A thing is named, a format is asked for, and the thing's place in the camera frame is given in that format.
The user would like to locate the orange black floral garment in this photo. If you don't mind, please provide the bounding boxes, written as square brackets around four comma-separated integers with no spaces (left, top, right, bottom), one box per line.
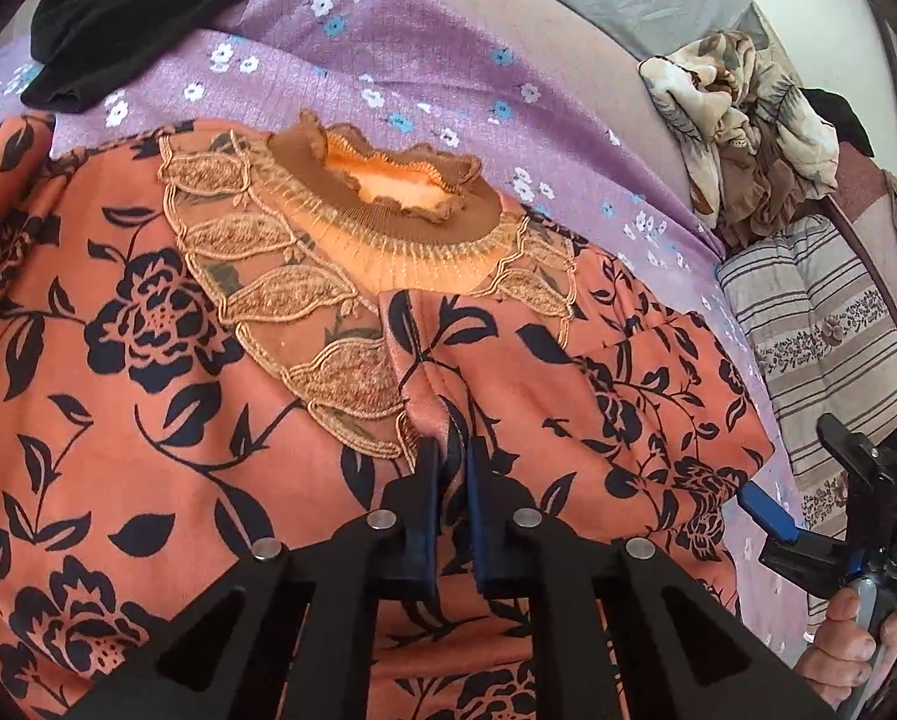
[0,112,772,718]

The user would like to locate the purple floral bed sheet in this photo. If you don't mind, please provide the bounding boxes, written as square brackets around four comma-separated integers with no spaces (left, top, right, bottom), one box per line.
[35,0,805,656]

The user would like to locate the striped grey folded blanket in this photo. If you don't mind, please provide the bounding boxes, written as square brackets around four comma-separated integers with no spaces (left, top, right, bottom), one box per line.
[715,213,897,616]

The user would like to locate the person's right hand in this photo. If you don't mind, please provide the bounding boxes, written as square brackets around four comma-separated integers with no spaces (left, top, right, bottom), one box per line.
[793,589,897,709]

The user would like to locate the small black cloth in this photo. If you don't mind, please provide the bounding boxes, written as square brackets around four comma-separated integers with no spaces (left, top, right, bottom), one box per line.
[801,88,875,158]

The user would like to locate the beige floral crumpled cloth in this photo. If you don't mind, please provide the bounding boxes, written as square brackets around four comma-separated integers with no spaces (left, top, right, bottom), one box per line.
[638,29,841,250]

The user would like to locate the black crumpled garment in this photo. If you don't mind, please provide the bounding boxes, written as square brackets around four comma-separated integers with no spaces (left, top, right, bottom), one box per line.
[22,0,236,114]

